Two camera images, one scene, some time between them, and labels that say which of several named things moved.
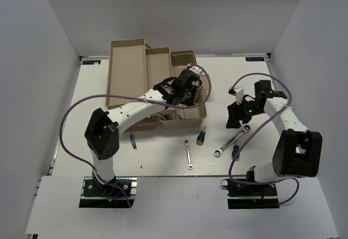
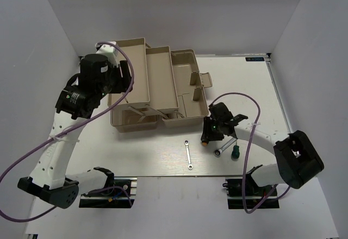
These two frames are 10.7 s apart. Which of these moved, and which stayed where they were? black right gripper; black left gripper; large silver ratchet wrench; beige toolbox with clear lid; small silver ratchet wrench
Moved: black right gripper; black left gripper
Stayed: beige toolbox with clear lid; large silver ratchet wrench; small silver ratchet wrench
